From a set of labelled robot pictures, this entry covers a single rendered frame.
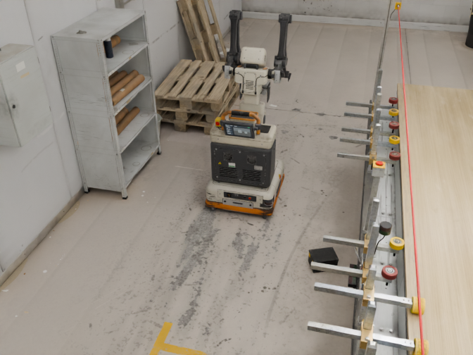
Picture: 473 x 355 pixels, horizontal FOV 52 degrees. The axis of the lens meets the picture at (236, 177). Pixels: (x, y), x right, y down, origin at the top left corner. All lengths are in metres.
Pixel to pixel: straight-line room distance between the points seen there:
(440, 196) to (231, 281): 1.64
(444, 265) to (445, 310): 0.33
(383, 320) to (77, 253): 2.54
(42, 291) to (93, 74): 1.76
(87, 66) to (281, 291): 2.37
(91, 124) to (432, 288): 3.08
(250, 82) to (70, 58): 1.50
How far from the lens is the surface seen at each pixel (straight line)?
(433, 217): 3.20
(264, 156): 4.10
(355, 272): 2.75
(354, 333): 2.34
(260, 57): 4.20
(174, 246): 4.16
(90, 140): 4.57
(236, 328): 3.53
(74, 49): 4.24
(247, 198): 4.28
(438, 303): 2.66
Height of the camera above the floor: 2.74
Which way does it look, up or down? 34 degrees down
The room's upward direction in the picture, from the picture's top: straight up
